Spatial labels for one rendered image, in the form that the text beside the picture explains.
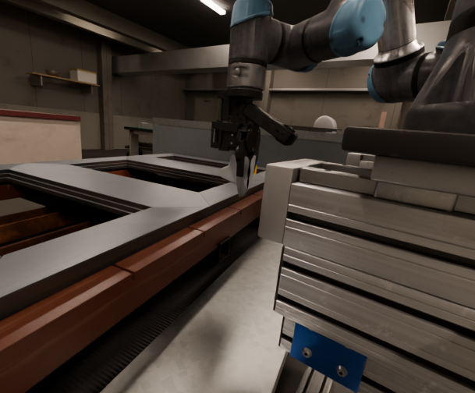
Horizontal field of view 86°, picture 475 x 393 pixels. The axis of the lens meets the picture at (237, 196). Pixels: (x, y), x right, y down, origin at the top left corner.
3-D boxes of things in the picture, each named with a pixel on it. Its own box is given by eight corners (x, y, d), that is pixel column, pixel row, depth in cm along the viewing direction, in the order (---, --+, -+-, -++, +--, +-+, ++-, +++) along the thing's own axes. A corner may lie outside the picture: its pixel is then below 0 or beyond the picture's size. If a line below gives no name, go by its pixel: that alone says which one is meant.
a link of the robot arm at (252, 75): (271, 72, 51) (256, 61, 44) (268, 97, 53) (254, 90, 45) (238, 72, 54) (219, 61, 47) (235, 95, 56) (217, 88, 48)
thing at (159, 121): (152, 123, 163) (152, 117, 162) (203, 128, 217) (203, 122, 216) (381, 146, 113) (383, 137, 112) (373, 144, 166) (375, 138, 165)
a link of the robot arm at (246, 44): (286, 1, 46) (245, -16, 42) (278, 69, 48) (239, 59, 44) (262, 15, 52) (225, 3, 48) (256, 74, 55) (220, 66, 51)
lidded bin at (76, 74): (89, 84, 734) (88, 73, 727) (97, 84, 712) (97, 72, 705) (69, 80, 691) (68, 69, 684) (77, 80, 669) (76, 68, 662)
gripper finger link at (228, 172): (221, 192, 57) (225, 150, 55) (246, 197, 55) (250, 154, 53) (214, 195, 55) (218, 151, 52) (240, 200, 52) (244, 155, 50)
